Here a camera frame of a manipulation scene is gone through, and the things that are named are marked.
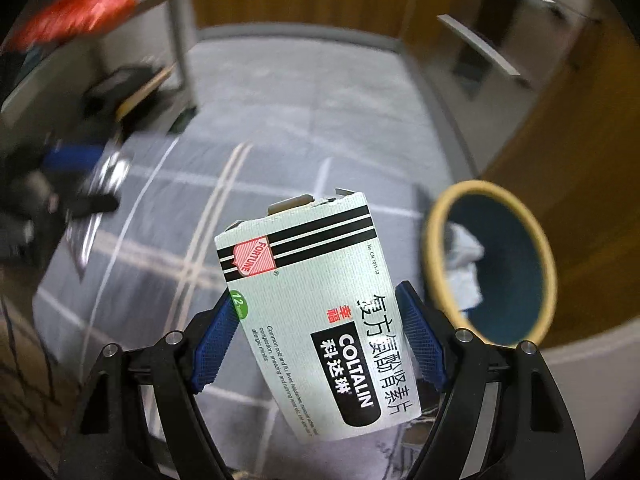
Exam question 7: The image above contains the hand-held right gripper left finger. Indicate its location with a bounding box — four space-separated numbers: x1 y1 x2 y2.
59 287 243 480

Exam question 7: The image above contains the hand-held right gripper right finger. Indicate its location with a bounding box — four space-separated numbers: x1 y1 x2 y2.
395 280 586 480

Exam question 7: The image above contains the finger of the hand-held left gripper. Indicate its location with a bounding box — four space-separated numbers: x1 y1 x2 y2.
42 142 108 173
62 191 120 217

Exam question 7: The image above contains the silver blister pack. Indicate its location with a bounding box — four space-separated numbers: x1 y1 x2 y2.
90 152 132 196

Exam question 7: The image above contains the white paper tissue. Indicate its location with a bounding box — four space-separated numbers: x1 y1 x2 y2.
445 222 486 311

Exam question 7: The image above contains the blue bucket with yellow rim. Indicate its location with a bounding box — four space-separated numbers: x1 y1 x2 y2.
422 180 558 346

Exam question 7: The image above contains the white medicine box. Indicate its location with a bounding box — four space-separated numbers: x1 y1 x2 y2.
214 187 416 445

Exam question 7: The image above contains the grey checked mat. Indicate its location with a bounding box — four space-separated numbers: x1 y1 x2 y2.
32 132 451 480

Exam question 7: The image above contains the black box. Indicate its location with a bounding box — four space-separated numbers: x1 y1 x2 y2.
82 64 151 111

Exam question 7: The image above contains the wooden board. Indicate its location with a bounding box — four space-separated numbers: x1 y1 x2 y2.
117 65 178 121

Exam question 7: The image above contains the red plastic bag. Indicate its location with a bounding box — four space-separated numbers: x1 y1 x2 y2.
10 0 138 51

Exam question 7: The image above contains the tall wooden cabinet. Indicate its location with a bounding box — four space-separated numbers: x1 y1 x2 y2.
480 25 640 351

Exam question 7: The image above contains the steel built-in oven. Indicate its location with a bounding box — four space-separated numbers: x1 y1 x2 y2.
435 0 601 91

